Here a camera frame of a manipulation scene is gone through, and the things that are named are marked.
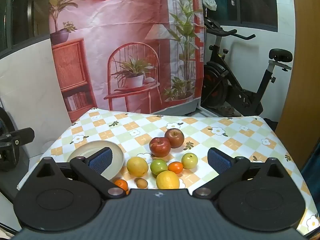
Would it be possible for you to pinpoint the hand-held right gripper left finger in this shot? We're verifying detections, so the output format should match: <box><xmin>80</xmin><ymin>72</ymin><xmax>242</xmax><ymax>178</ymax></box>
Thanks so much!
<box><xmin>36</xmin><ymin>147</ymin><xmax>127</xmax><ymax>199</ymax></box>

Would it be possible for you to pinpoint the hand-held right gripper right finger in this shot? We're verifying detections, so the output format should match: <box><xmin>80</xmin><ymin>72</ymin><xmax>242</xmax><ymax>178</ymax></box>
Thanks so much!
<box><xmin>192</xmin><ymin>147</ymin><xmax>284</xmax><ymax>198</ymax></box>

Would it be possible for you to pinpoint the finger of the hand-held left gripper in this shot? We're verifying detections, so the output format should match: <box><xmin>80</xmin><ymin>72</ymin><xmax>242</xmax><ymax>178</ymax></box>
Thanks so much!
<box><xmin>0</xmin><ymin>127</ymin><xmax>35</xmax><ymax>147</ymax></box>

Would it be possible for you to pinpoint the beige plate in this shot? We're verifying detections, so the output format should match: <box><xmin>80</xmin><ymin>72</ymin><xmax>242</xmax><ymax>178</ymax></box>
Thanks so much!
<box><xmin>67</xmin><ymin>140</ymin><xmax>125</xmax><ymax>181</ymax></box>

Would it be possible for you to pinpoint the yellow-green apple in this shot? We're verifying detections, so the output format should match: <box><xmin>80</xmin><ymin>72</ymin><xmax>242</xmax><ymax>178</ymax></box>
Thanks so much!
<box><xmin>181</xmin><ymin>153</ymin><xmax>198</xmax><ymax>169</ymax></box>

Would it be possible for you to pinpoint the orange mandarin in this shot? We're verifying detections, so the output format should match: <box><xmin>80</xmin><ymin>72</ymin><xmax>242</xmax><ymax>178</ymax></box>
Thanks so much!
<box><xmin>168</xmin><ymin>161</ymin><xmax>184</xmax><ymax>174</ymax></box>
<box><xmin>114</xmin><ymin>179</ymin><xmax>129</xmax><ymax>193</ymax></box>

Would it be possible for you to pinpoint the yellow lemon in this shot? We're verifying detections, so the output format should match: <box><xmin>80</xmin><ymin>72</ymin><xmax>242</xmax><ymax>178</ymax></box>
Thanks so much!
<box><xmin>126</xmin><ymin>156</ymin><xmax>149</xmax><ymax>177</ymax></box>
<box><xmin>156</xmin><ymin>170</ymin><xmax>180</xmax><ymax>189</ymax></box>

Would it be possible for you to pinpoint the red apple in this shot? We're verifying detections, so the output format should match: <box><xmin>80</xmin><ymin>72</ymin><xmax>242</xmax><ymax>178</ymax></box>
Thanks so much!
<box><xmin>164</xmin><ymin>128</ymin><xmax>185</xmax><ymax>149</ymax></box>
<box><xmin>149</xmin><ymin>137</ymin><xmax>171</xmax><ymax>158</ymax></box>

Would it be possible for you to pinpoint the green apple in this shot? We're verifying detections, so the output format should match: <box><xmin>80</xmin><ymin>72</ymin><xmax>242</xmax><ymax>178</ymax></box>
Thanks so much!
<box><xmin>150</xmin><ymin>159</ymin><xmax>168</xmax><ymax>176</ymax></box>

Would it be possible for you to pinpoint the checked flower tablecloth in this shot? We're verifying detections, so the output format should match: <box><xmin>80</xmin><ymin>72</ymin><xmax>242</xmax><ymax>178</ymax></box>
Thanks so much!
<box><xmin>16</xmin><ymin>107</ymin><xmax>320</xmax><ymax>238</ymax></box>

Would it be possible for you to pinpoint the black exercise bike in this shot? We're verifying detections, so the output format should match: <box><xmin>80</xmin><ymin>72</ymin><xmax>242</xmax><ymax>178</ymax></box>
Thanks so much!
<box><xmin>201</xmin><ymin>0</ymin><xmax>293</xmax><ymax>118</ymax></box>

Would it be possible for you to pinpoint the blue curtain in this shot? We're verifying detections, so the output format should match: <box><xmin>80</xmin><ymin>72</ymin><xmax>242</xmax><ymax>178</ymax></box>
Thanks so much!
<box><xmin>300</xmin><ymin>140</ymin><xmax>320</xmax><ymax>205</ymax></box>

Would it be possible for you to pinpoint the wooden door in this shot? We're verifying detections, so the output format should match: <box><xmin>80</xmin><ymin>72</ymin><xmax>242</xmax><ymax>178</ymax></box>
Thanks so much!
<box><xmin>275</xmin><ymin>0</ymin><xmax>320</xmax><ymax>168</ymax></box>

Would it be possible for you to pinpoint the dark glass window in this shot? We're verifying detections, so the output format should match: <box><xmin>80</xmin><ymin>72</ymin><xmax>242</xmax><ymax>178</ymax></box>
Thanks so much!
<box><xmin>0</xmin><ymin>0</ymin><xmax>50</xmax><ymax>55</ymax></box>
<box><xmin>201</xmin><ymin>0</ymin><xmax>278</xmax><ymax>32</ymax></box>

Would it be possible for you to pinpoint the white cloth cap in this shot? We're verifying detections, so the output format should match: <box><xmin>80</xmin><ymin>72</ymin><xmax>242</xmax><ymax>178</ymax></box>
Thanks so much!
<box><xmin>202</xmin><ymin>0</ymin><xmax>217</xmax><ymax>11</ymax></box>

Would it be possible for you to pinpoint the printed wall backdrop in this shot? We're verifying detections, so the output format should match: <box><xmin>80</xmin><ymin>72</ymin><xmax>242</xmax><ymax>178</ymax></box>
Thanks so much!
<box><xmin>49</xmin><ymin>0</ymin><xmax>205</xmax><ymax>124</ymax></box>

